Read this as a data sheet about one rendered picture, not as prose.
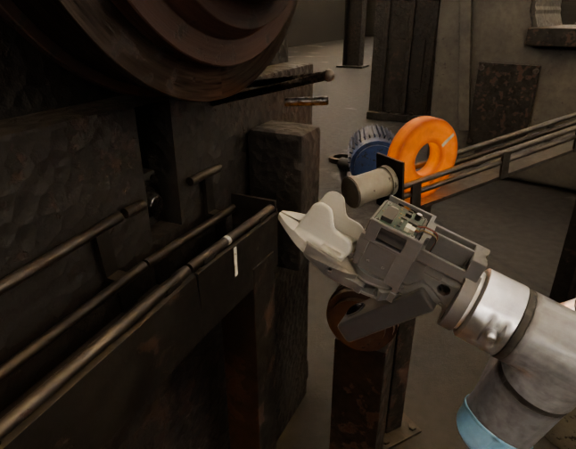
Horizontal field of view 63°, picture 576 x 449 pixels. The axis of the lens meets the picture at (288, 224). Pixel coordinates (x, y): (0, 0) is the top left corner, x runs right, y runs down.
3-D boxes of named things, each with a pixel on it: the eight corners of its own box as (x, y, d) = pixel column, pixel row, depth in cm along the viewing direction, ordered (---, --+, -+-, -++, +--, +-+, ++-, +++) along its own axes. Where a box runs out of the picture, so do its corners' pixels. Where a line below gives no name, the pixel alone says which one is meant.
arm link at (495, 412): (530, 418, 57) (585, 362, 51) (508, 488, 49) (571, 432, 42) (470, 377, 60) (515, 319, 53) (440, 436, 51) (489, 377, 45)
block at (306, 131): (246, 261, 83) (241, 127, 73) (267, 243, 90) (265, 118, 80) (300, 274, 79) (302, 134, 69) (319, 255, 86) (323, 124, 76)
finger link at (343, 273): (319, 229, 51) (391, 266, 49) (315, 241, 52) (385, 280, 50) (301, 247, 47) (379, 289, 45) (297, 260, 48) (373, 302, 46)
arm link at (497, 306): (492, 326, 50) (485, 374, 44) (452, 305, 52) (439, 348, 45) (530, 273, 46) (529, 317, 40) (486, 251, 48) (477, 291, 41)
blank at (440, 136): (404, 208, 96) (415, 213, 94) (373, 154, 87) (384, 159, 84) (455, 156, 98) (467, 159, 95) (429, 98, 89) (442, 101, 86)
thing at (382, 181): (341, 202, 89) (340, 173, 86) (378, 190, 93) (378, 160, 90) (359, 213, 84) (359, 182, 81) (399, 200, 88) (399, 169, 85)
